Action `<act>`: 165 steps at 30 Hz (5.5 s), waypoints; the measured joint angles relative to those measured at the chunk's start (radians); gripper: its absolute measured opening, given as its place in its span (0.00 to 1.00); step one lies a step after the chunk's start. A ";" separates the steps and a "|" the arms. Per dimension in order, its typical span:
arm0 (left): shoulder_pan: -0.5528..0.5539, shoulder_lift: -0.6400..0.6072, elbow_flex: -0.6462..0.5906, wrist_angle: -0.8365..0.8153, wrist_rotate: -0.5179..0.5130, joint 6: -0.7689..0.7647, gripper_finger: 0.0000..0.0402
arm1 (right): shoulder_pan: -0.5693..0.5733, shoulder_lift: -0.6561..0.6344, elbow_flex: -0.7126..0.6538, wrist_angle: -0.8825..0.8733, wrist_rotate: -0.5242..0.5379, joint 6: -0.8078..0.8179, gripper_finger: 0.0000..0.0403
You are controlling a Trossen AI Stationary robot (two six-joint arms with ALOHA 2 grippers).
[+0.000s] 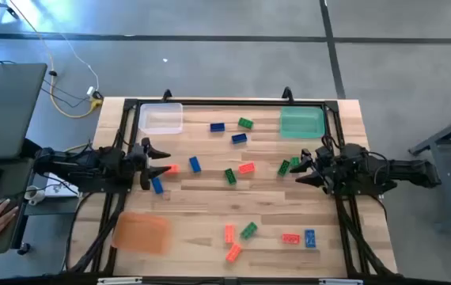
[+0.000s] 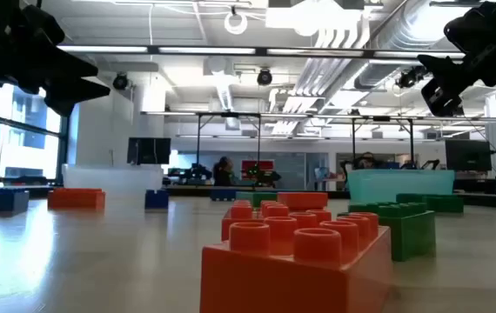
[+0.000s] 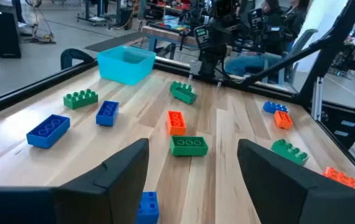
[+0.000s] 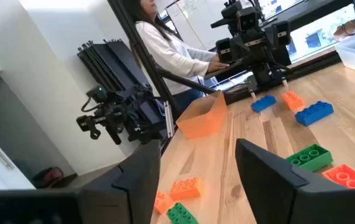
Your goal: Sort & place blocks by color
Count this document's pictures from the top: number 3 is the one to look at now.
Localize blue toy building block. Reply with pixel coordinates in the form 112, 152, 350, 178
135, 191, 160, 224
95, 100, 120, 127
26, 114, 71, 149
262, 100, 289, 114

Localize green toy building block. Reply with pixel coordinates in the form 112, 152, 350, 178
63, 88, 99, 110
169, 80, 197, 105
169, 136, 209, 157
270, 138, 310, 166

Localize grey office chair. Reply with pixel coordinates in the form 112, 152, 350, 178
275, 29, 319, 86

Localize black floor mat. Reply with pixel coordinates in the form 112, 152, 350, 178
84, 30, 144, 53

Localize silver aluminium bracket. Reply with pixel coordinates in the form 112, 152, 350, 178
311, 77, 324, 121

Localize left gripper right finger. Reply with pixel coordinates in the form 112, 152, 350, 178
237, 139, 355, 224

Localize teal translucent plastic bin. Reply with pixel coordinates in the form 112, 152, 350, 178
97, 45, 157, 86

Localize wooden workbench with blue legs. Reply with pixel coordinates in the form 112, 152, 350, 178
140, 25, 199, 60

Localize person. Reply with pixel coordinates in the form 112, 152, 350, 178
224, 0, 286, 78
282, 0, 311, 47

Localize black curved clamp handle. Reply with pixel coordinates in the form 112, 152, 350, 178
60, 48, 96, 70

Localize orange toy building block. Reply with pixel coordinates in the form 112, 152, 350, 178
273, 110, 294, 131
322, 166, 355, 192
166, 110, 187, 136

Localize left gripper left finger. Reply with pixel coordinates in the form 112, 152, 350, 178
0, 138, 149, 224

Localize tangled floor cables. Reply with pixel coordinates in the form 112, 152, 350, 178
24, 0, 56, 44

